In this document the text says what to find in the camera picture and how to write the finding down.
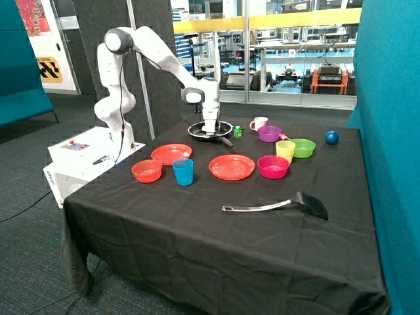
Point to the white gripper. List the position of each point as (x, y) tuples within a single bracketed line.
[(210, 115)]

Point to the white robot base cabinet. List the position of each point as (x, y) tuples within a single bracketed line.
[(72, 160)]

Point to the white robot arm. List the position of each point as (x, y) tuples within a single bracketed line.
[(118, 43)]

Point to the black frying pan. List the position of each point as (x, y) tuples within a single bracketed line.
[(197, 132)]

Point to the green toy cube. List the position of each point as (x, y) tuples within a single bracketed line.
[(238, 131)]

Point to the white pink mug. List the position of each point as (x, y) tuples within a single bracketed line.
[(258, 122)]

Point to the orange plate centre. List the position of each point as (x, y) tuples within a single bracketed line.
[(231, 167)]

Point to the orange plate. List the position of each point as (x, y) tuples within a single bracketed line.
[(231, 167), (169, 153)]

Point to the orange plate left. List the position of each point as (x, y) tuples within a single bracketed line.
[(169, 153)]

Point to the purple plastic bowl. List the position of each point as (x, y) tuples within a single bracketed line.
[(268, 133)]

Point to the blue plastic cup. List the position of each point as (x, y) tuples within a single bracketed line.
[(184, 171)]

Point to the pink toy piece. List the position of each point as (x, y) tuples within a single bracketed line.
[(283, 137)]

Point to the magenta plastic bowl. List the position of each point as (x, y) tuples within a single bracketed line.
[(273, 167)]

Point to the yellow plastic cup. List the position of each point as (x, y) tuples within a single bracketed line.
[(285, 149)]

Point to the orange plastic bowl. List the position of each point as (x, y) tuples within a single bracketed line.
[(147, 171)]

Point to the green plastic bowl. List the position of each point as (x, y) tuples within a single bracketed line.
[(304, 148)]

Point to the black marker pen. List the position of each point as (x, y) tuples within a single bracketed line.
[(100, 160)]

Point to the orange black lab robot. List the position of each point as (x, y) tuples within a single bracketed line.
[(329, 79)]

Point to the blue ball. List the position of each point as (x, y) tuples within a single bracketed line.
[(331, 137)]

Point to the black tablecloth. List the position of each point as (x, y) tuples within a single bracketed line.
[(177, 239)]

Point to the black slotted spatula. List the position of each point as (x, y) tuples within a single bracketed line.
[(306, 203)]

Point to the yellow black sign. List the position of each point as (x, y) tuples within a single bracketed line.
[(49, 70)]

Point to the teal sofa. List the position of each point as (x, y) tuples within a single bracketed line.
[(22, 93)]

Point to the red poster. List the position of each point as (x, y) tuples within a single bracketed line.
[(33, 17)]

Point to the teal partition wall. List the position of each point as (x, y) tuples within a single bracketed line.
[(386, 63)]

